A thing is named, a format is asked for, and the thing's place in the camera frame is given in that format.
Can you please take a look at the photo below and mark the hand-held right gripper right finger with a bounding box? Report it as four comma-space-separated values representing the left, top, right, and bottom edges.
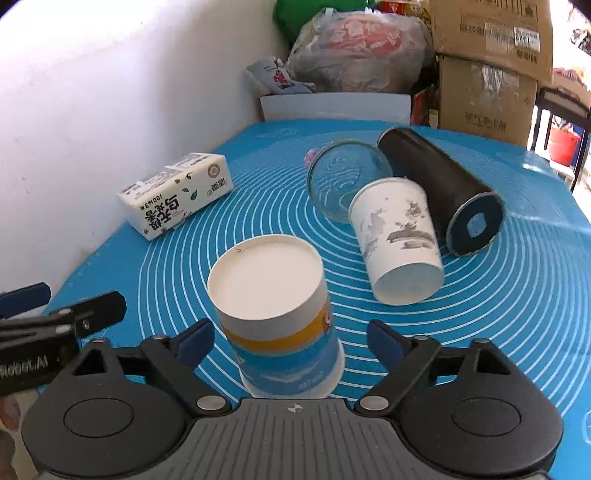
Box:
353, 318, 515, 415

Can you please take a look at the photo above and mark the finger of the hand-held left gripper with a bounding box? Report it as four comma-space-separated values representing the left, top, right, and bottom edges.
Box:
0, 283, 52, 320
45, 290, 127, 344

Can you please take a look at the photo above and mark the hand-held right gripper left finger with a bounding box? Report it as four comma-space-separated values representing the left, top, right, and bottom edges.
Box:
70, 318, 232, 416

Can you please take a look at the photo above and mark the blue and orange paper cup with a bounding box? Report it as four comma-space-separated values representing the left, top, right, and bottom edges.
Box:
207, 234, 345, 400

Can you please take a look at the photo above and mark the white ink-print paper cup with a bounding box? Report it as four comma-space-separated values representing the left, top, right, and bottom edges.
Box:
348, 178, 446, 306

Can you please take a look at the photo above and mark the black tumbler cup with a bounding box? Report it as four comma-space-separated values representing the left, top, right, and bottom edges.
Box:
377, 127, 507, 258

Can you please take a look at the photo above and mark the person's left hand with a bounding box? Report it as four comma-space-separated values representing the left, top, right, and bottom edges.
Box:
0, 396, 21, 480

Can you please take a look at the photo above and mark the white tissue pack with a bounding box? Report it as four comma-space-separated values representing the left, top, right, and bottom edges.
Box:
117, 152, 238, 241

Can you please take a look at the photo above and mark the blue ringed silicone mat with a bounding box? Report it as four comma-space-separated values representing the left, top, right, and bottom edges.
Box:
43, 117, 591, 480

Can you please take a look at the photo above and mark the clear glass bowl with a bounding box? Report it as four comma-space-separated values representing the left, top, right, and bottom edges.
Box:
307, 139, 394, 225

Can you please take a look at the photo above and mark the red carton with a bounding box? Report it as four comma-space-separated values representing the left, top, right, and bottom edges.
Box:
411, 85, 440, 128

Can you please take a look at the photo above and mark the white flat box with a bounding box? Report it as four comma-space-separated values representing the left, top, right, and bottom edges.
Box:
259, 92, 413, 125

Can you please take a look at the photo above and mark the cardboard box with tape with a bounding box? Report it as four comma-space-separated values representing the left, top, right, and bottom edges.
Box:
436, 53, 542, 147

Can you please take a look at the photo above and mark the red bucket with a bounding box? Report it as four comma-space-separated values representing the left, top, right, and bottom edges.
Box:
547, 126, 582, 167

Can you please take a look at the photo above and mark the grey pouch with red print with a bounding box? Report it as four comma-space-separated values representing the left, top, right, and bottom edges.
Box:
246, 56, 315, 97

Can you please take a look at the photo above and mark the clear plastic bag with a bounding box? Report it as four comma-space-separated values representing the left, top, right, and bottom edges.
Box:
286, 8, 435, 94

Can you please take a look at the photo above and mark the large cardboard box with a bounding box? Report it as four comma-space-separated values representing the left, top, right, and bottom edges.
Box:
427, 0, 555, 88

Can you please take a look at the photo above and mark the green plastic bag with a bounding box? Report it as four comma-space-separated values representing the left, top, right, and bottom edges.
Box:
272, 0, 326, 43

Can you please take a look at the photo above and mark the black metal frame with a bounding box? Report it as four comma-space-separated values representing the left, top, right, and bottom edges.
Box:
531, 87, 591, 195

